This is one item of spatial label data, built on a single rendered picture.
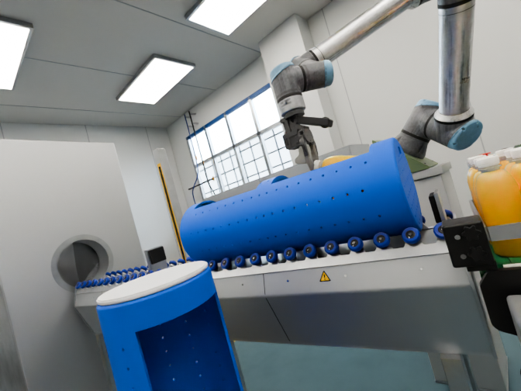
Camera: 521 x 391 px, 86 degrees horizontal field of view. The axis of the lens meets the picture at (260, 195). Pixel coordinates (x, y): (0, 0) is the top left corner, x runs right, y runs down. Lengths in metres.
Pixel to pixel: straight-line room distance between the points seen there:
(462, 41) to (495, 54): 2.35
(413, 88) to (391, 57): 0.46
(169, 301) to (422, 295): 0.62
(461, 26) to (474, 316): 0.97
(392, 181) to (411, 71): 3.09
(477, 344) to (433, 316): 0.12
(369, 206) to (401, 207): 0.08
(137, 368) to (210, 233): 0.54
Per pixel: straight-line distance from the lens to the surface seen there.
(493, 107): 3.67
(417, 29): 3.92
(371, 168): 0.81
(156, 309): 0.69
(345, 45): 1.25
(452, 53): 1.40
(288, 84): 1.01
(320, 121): 0.97
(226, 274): 1.15
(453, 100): 1.49
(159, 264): 1.67
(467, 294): 0.86
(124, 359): 0.76
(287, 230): 0.92
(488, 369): 1.89
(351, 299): 0.92
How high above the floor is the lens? 1.15
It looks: 2 degrees up
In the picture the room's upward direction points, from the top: 16 degrees counter-clockwise
